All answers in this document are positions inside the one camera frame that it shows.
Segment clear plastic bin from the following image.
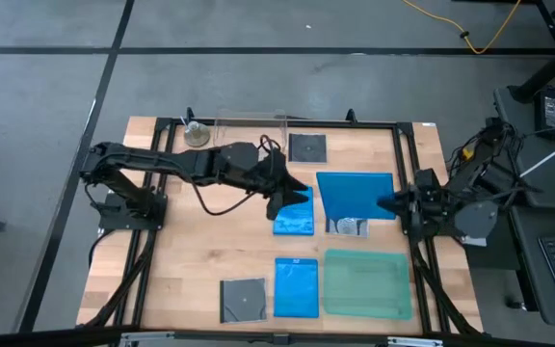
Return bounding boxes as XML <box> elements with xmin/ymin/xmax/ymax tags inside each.
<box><xmin>213</xmin><ymin>108</ymin><xmax>289</xmax><ymax>148</ymax></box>

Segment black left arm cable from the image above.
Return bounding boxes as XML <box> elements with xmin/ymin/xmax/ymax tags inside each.
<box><xmin>179</xmin><ymin>134</ymin><xmax>282</xmax><ymax>217</ymax></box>

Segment black stand leg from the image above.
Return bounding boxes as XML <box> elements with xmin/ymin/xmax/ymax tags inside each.
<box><xmin>507</xmin><ymin>0</ymin><xmax>555</xmax><ymax>103</ymax></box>

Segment shiny CD jewel case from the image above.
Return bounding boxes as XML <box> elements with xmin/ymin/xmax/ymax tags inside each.
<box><xmin>325</xmin><ymin>216</ymin><xmax>370</xmax><ymax>238</ymax></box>

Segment blue Blu-ray case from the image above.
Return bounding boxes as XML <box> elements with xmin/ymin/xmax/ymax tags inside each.
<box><xmin>315</xmin><ymin>172</ymin><xmax>398</xmax><ymax>222</ymax></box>
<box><xmin>273</xmin><ymin>256</ymin><xmax>320</xmax><ymax>319</ymax></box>
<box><xmin>272</xmin><ymin>185</ymin><xmax>316</xmax><ymax>237</ymax></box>

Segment silver aluminium bracket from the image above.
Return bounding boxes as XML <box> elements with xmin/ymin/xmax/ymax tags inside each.
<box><xmin>118</xmin><ymin>330</ymin><xmax>176</xmax><ymax>347</ymax></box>
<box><xmin>385</xmin><ymin>335</ymin><xmax>445</xmax><ymax>347</ymax></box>

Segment black aluminium table frame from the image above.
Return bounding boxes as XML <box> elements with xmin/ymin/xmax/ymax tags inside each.
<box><xmin>77</xmin><ymin>106</ymin><xmax>484</xmax><ymax>338</ymax></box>

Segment yellow floor extension cord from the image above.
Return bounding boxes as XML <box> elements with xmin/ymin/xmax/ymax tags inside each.
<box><xmin>401</xmin><ymin>0</ymin><xmax>523</xmax><ymax>55</ymax></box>

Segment white paper sheet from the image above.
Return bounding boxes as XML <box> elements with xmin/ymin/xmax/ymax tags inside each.
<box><xmin>460</xmin><ymin>234</ymin><xmax>489</xmax><ymax>248</ymax></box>

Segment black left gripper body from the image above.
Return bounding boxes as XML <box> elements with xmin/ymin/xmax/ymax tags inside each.
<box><xmin>251</xmin><ymin>147</ymin><xmax>289</xmax><ymax>221</ymax></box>

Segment black CD jewel case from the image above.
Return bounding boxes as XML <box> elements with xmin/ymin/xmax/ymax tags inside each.
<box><xmin>288</xmin><ymin>132</ymin><xmax>329</xmax><ymax>164</ymax></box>
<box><xmin>219</xmin><ymin>278</ymin><xmax>269</xmax><ymax>325</ymax></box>

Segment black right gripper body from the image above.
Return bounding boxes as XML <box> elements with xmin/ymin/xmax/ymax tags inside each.
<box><xmin>405</xmin><ymin>168</ymin><xmax>445</xmax><ymax>242</ymax></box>

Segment black power adapter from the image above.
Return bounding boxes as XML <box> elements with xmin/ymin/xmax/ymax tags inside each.
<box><xmin>533</xmin><ymin>89</ymin><xmax>555</xmax><ymax>142</ymax></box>

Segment teal plastic tray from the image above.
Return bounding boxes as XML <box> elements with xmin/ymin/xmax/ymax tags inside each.
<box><xmin>323</xmin><ymin>248</ymin><xmax>413</xmax><ymax>321</ymax></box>

